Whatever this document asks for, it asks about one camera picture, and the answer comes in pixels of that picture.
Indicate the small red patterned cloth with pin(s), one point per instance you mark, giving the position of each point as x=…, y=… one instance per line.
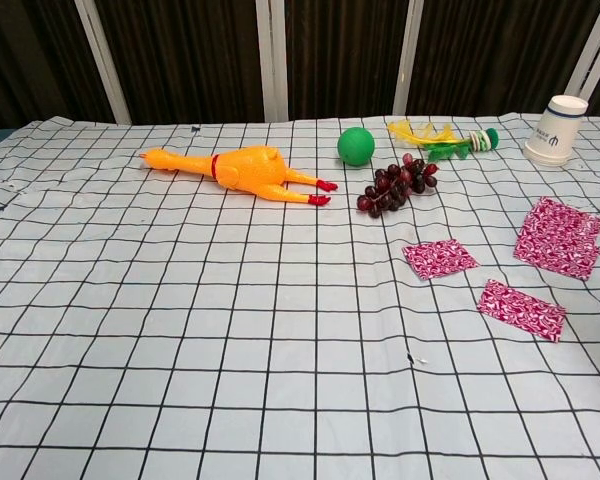
x=440, y=258

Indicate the white plastic bottle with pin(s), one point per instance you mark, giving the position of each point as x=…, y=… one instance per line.
x=555, y=132

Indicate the yellow green feather shuttlecock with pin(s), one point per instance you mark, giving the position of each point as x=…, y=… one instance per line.
x=442, y=142

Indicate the dark purple grape bunch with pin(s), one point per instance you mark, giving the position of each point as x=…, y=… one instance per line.
x=397, y=187

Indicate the green ball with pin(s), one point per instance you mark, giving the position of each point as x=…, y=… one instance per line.
x=355, y=146

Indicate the yellow rubber chicken toy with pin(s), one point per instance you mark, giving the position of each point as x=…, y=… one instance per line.
x=245, y=172

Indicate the white checked tablecloth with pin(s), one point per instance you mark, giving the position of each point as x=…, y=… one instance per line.
x=230, y=325

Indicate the white partition frame post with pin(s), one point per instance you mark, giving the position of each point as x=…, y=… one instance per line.
x=102, y=60
x=409, y=57
x=597, y=65
x=272, y=60

